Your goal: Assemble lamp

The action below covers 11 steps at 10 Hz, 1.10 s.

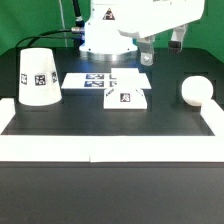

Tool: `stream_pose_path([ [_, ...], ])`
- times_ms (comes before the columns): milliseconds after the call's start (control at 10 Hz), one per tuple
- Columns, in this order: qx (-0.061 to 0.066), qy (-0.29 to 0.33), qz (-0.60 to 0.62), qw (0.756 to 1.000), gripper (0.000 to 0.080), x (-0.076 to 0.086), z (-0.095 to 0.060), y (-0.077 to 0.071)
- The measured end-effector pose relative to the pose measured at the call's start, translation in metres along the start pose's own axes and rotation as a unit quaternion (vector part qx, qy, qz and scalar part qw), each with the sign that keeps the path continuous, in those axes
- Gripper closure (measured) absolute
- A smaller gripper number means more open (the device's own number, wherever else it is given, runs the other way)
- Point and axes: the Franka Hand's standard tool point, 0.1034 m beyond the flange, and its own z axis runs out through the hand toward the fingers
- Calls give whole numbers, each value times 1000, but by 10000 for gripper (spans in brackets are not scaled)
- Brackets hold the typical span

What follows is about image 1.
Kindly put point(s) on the white U-shaped fence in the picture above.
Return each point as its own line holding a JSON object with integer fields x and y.
{"x": 22, "y": 148}

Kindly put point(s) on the white marker sheet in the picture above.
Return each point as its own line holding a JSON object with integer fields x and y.
{"x": 103, "y": 80}

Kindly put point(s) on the white lamp base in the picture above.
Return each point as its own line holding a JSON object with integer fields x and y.
{"x": 128, "y": 93}

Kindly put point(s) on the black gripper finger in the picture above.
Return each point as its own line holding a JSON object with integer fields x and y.
{"x": 176, "y": 43}

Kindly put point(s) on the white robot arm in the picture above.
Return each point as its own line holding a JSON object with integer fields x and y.
{"x": 118, "y": 29}

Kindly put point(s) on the white lamp shade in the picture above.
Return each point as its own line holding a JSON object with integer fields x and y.
{"x": 38, "y": 79}

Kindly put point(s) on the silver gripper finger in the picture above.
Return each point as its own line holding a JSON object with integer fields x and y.
{"x": 146, "y": 49}

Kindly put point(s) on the white lamp bulb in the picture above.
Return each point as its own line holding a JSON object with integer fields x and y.
{"x": 196, "y": 90}

